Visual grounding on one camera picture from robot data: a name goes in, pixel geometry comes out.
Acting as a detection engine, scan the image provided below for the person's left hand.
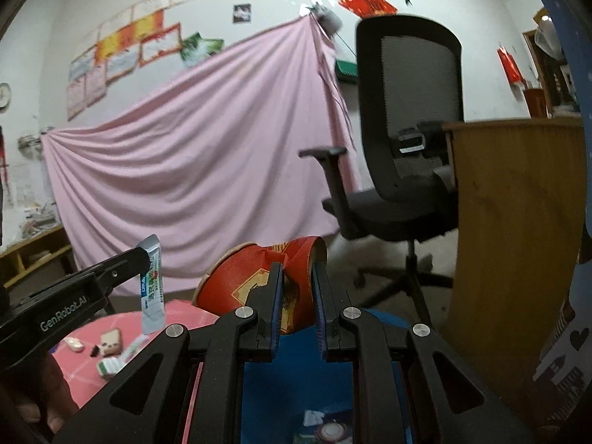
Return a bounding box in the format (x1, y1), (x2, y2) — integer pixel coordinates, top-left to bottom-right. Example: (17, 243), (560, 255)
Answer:
(0, 349), (80, 431)

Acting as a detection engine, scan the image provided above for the wooden desk panel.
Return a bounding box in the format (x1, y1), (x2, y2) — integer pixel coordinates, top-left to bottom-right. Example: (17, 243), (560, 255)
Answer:
(441, 115), (588, 421)

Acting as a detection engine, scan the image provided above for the grey hanging cup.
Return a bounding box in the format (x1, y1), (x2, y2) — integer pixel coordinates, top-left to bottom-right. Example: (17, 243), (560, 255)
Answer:
(307, 2), (344, 38)

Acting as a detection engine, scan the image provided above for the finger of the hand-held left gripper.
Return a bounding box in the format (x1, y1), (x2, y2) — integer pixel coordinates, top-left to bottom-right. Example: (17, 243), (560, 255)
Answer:
(76, 246), (155, 294)

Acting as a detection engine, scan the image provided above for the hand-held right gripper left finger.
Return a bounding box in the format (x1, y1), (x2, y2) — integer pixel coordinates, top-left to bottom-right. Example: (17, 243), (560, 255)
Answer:
(53, 263), (283, 444)

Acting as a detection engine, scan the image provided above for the black office chair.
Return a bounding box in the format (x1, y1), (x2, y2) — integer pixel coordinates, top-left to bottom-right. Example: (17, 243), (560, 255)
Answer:
(298, 15), (464, 329)

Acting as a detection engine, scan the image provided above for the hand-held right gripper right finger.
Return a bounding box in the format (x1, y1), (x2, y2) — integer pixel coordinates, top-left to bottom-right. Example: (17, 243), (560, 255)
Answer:
(311, 263), (537, 444)

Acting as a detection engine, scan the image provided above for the pink round container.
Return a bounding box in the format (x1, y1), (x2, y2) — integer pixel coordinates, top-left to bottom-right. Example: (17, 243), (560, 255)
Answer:
(316, 420), (349, 442)

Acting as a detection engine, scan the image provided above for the wooden wall shelf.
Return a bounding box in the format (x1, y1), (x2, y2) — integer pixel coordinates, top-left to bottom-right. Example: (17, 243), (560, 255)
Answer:
(0, 224), (77, 287)

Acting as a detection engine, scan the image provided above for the small brown box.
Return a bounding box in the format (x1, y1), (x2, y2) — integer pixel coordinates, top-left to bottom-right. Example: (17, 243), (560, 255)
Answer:
(99, 328), (123, 357)

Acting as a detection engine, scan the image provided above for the red black hanging ornament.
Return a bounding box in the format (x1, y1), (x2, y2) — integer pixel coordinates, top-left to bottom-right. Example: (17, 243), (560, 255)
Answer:
(0, 125), (11, 241)

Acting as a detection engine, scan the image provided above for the red hanging packet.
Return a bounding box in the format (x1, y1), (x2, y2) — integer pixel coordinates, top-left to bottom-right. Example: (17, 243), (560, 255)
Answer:
(497, 46), (525, 86)

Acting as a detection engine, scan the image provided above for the stack of papers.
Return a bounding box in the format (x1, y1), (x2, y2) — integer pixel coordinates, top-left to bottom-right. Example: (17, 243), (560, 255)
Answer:
(21, 201), (60, 236)

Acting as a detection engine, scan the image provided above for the blue plastic bucket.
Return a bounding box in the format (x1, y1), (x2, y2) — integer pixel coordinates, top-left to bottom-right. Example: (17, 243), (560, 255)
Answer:
(238, 307), (419, 444)

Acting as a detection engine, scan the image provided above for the red paper wall poster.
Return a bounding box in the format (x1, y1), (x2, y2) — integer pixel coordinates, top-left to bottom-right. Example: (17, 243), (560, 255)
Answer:
(337, 0), (398, 17)

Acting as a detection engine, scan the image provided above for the group of wall certificates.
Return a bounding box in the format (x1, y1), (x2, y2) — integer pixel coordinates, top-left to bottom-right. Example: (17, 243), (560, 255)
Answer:
(66, 0), (216, 121)

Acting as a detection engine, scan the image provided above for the green landscape photo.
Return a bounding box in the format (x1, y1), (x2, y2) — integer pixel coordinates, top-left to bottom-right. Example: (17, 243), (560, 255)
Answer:
(179, 32), (209, 68)
(196, 37), (225, 63)

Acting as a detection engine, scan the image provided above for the pink hanging sheet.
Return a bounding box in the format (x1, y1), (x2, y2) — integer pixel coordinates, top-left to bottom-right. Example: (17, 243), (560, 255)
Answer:
(41, 17), (357, 297)

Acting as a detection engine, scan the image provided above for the green hanging bag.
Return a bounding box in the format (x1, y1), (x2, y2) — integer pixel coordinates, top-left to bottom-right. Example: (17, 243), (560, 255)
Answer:
(334, 58), (359, 84)

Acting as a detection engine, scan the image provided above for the red paper bowl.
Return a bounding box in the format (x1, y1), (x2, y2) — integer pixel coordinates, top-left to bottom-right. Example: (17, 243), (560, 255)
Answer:
(192, 236), (328, 336)

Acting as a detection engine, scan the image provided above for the silver toothpaste tube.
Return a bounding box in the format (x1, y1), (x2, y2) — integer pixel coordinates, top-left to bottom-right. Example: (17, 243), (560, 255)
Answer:
(140, 235), (166, 335)

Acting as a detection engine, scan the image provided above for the wooden door frame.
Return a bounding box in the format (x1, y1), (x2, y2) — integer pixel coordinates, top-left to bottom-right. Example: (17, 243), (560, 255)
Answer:
(522, 7), (583, 118)

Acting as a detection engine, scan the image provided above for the red box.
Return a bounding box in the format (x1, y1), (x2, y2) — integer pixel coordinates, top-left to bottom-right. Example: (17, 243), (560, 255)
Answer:
(522, 88), (549, 118)

